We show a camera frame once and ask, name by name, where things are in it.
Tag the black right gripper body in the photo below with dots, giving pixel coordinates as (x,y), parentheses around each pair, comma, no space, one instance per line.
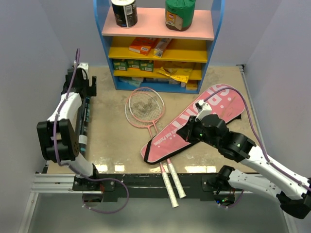
(195,131)

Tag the black shuttlecock tube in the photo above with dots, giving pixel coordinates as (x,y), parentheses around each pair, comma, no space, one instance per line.
(83,119)

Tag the pink sport racket bag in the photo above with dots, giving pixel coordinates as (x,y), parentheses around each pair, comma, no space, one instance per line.
(225,102)

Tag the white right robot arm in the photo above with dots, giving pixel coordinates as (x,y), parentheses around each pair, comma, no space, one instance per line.
(290,189)

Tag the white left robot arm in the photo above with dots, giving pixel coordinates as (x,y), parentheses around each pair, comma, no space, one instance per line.
(63,136)

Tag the teal tissue pack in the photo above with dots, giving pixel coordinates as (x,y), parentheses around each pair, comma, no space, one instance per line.
(133,81)

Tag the green box left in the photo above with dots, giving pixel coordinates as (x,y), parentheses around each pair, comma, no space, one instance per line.
(120,64)

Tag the green box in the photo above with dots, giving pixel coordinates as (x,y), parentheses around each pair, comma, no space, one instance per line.
(120,64)
(146,65)
(133,63)

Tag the green box middle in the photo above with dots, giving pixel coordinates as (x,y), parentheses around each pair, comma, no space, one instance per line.
(133,63)

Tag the yellow snack bag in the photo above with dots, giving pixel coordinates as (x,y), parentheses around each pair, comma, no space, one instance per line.
(177,73)

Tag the green box right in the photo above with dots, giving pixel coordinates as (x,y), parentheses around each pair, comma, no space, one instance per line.
(146,65)

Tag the blue shelf unit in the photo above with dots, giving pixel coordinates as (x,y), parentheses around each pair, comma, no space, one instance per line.
(191,48)

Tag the orange box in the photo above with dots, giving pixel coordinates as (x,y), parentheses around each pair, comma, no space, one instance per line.
(142,45)

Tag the brown snack packet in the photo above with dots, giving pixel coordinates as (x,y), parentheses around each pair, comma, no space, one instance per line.
(161,47)

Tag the black white can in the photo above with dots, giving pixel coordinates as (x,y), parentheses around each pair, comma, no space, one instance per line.
(125,12)

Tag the green wrapped jar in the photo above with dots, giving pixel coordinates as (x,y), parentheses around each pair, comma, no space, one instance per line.
(179,14)

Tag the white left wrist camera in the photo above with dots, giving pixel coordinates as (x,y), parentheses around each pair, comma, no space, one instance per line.
(85,68)

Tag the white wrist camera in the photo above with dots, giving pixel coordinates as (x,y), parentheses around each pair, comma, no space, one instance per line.
(203,108)
(85,68)

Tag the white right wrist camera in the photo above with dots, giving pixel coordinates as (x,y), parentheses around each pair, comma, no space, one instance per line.
(203,108)

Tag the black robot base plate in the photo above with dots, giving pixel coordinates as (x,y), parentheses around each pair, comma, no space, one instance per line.
(151,185)

